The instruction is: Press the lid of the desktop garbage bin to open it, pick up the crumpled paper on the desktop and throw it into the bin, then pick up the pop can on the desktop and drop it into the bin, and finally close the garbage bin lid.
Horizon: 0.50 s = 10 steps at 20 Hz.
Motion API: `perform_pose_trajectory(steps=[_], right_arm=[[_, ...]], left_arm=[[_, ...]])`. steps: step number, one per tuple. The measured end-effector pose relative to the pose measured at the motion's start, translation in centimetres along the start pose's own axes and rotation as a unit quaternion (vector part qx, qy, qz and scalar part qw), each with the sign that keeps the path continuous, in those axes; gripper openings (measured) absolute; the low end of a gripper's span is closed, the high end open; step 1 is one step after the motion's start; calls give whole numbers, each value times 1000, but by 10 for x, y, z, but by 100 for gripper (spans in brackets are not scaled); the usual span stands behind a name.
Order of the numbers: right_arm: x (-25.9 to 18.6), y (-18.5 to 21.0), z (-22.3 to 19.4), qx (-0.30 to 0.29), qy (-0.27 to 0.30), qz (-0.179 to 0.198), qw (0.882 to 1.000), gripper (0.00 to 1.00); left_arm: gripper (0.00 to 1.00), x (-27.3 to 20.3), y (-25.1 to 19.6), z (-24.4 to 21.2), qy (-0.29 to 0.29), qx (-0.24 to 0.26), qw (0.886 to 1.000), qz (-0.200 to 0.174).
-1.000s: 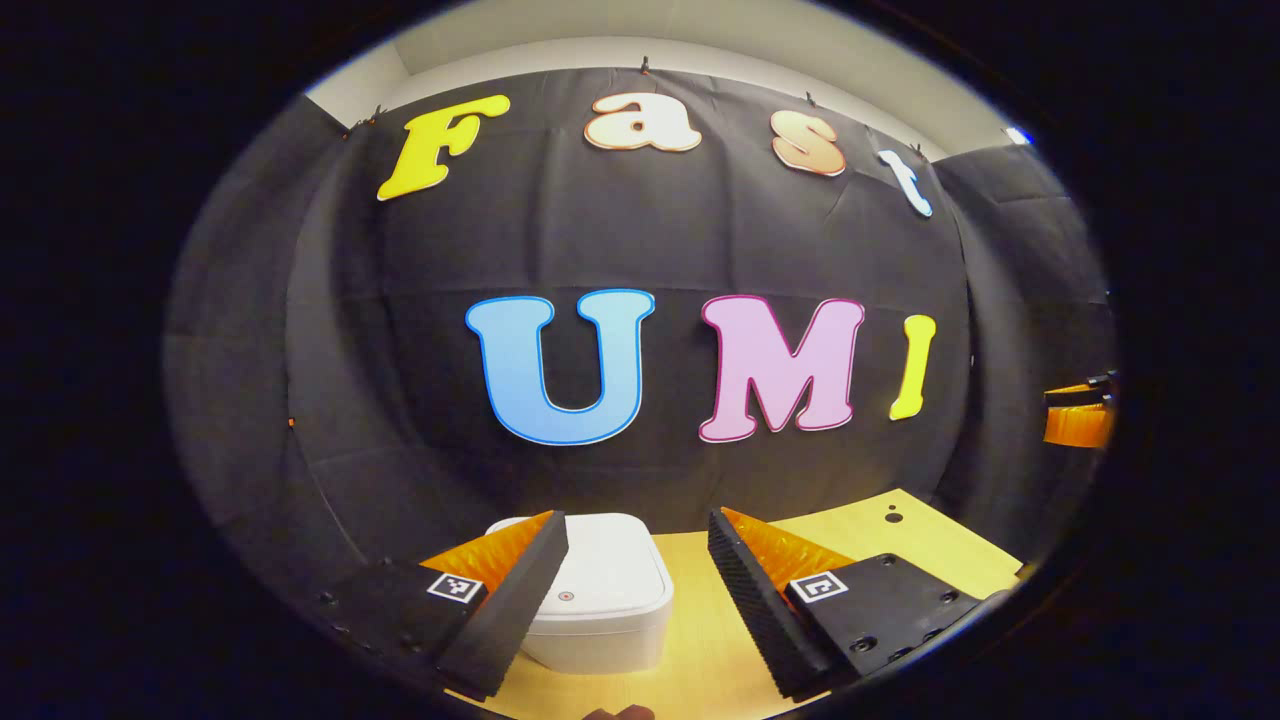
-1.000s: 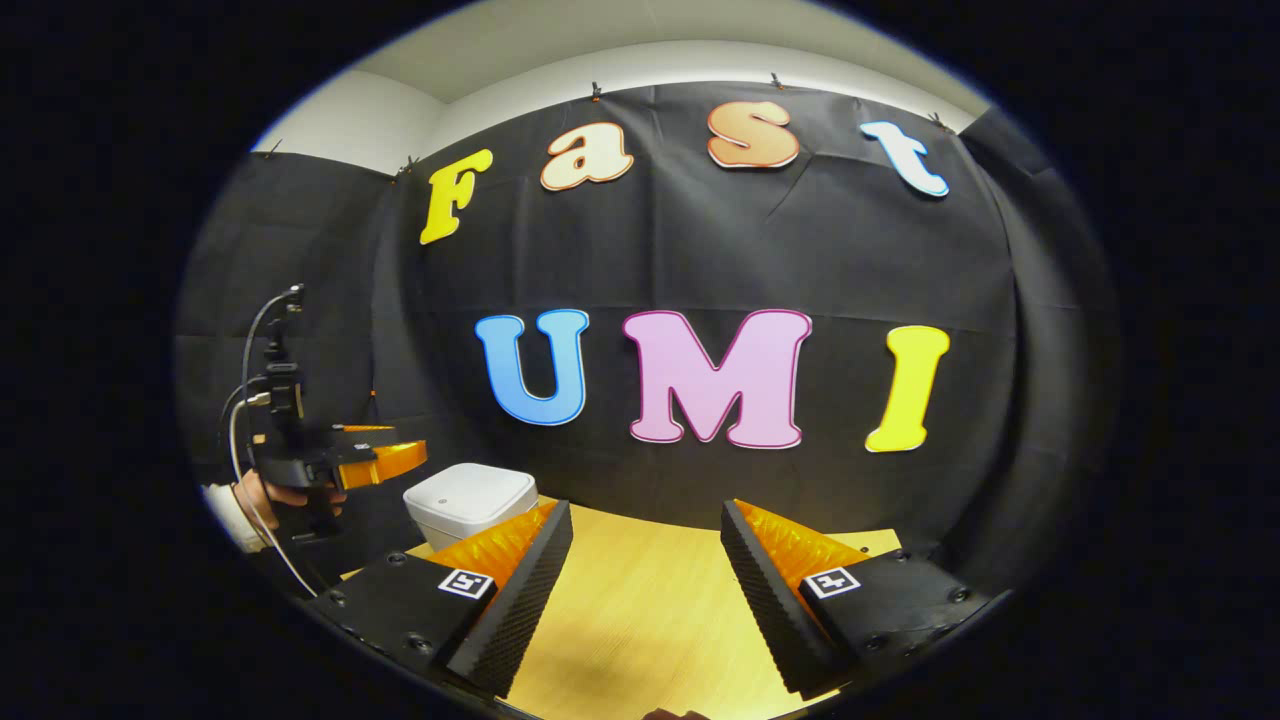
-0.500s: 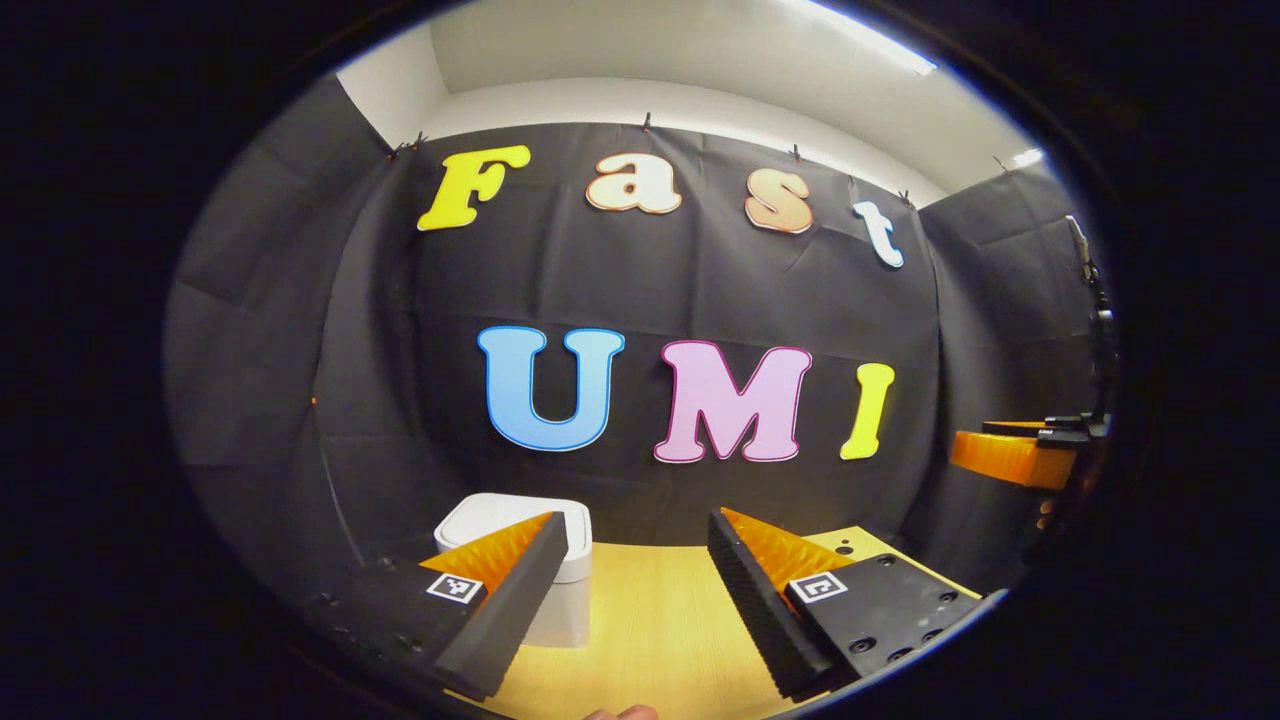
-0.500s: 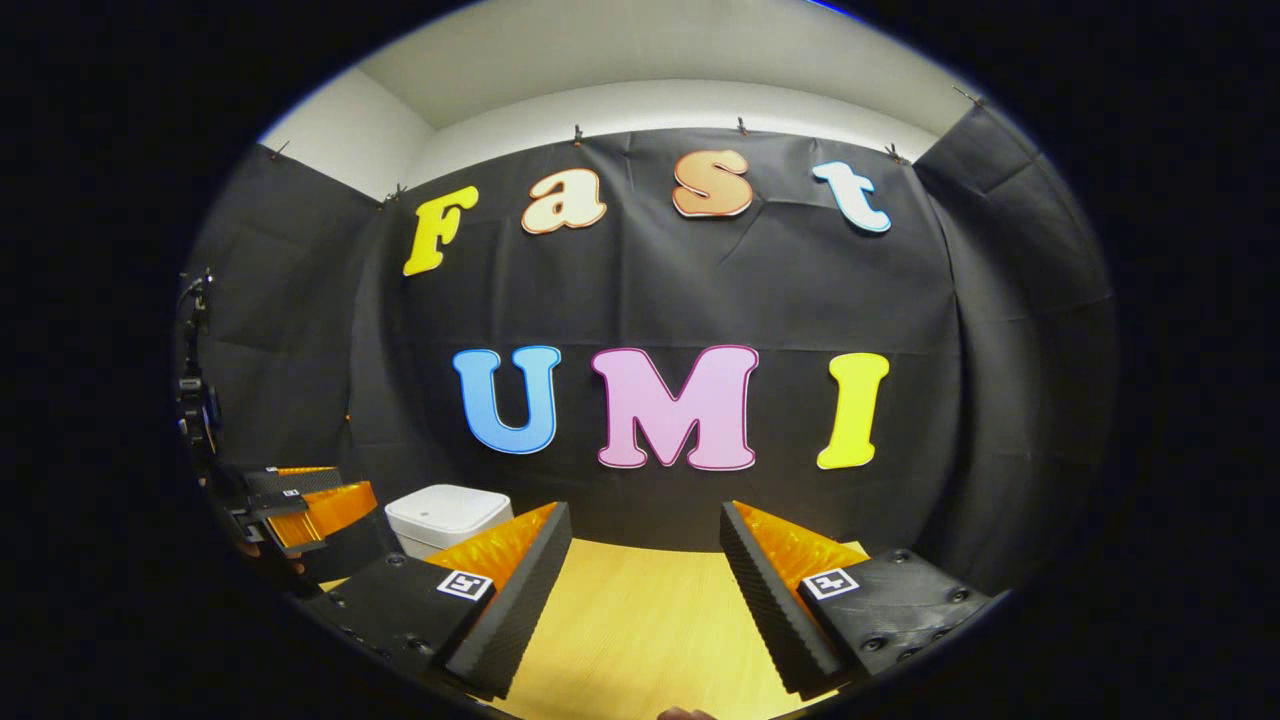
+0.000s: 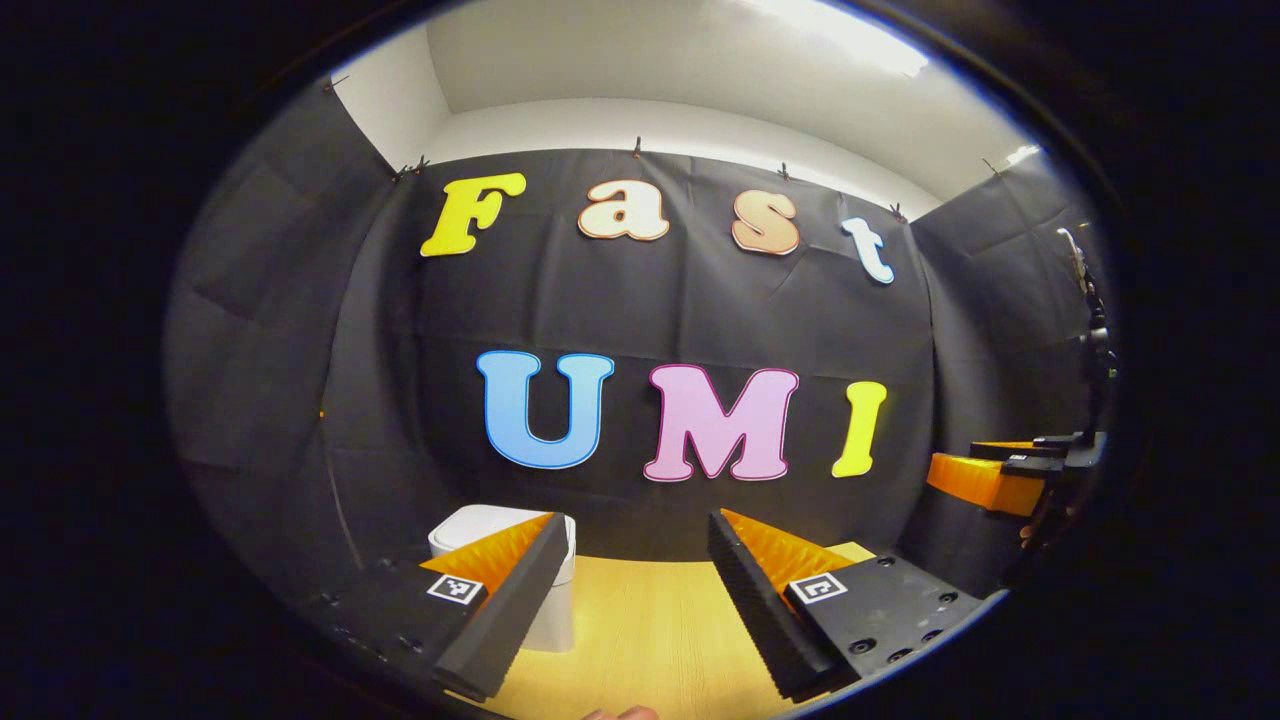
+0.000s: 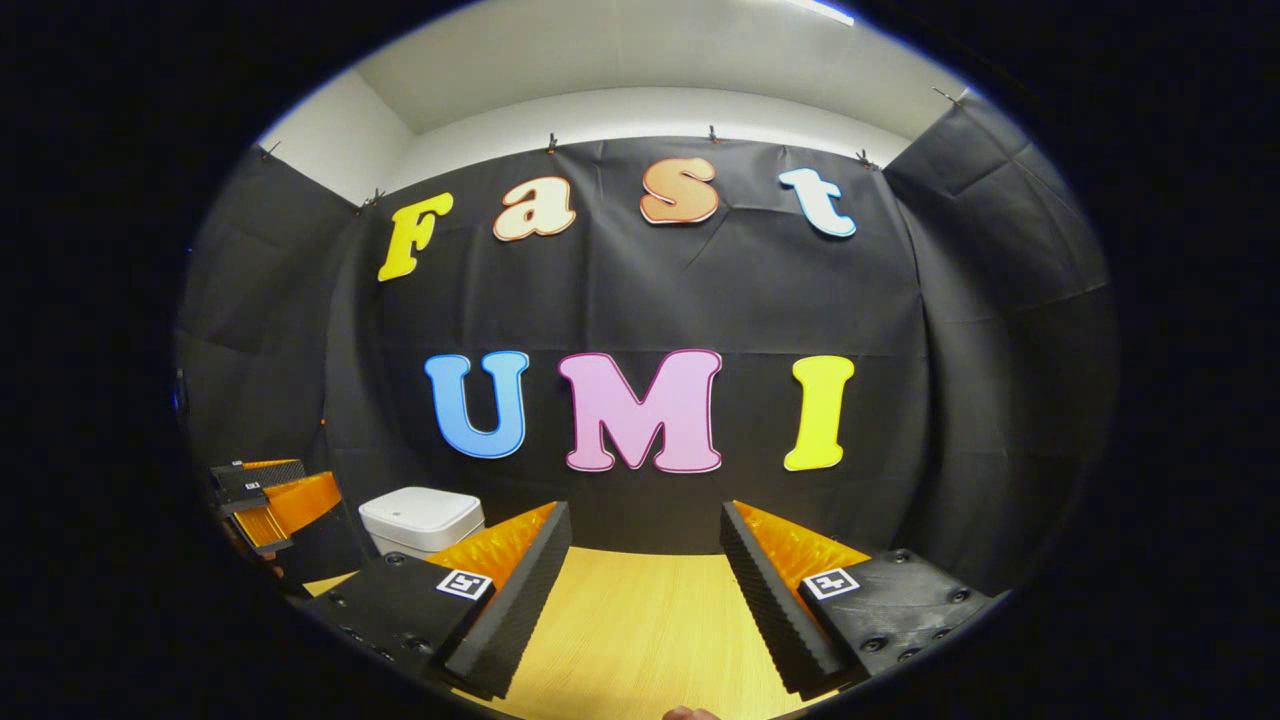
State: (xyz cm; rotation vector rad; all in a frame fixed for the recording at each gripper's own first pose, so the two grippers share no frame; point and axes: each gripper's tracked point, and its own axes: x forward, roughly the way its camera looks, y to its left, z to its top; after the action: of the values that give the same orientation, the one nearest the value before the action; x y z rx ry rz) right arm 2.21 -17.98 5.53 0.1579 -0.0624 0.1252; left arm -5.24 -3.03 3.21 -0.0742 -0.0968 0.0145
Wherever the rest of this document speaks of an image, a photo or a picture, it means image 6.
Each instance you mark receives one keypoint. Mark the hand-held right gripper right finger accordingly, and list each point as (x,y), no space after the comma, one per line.
(775,610)

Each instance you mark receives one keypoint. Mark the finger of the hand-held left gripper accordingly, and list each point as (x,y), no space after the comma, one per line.
(300,505)
(265,475)

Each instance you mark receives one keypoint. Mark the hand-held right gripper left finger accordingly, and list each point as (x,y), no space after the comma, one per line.
(510,610)

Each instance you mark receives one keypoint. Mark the white desktop garbage bin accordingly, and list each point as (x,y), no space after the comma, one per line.
(420,520)

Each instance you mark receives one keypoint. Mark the wooden desktop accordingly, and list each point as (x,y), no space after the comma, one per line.
(640,630)

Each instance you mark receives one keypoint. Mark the black backdrop cloth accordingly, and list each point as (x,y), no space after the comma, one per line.
(650,290)

